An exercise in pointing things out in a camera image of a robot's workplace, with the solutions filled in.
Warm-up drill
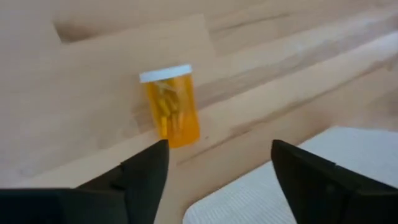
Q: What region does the white plastic bin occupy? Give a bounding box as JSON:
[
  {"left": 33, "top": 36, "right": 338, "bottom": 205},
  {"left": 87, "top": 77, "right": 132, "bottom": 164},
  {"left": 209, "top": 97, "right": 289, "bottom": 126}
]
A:
[{"left": 182, "top": 125, "right": 398, "bottom": 224}]

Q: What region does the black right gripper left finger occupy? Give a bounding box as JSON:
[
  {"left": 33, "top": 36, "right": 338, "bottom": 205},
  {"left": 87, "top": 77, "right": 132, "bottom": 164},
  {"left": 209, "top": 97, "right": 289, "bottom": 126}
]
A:
[{"left": 0, "top": 139, "right": 170, "bottom": 224}]

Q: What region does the amber pill bottle white cap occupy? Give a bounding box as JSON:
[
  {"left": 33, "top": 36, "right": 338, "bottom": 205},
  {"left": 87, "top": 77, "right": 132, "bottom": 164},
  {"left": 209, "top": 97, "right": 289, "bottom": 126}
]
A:
[{"left": 139, "top": 63, "right": 201, "bottom": 149}]

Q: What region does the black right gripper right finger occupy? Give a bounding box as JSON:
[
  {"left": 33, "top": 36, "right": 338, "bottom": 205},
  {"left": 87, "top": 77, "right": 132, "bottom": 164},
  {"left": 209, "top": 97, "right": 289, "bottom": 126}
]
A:
[{"left": 270, "top": 139, "right": 398, "bottom": 224}]

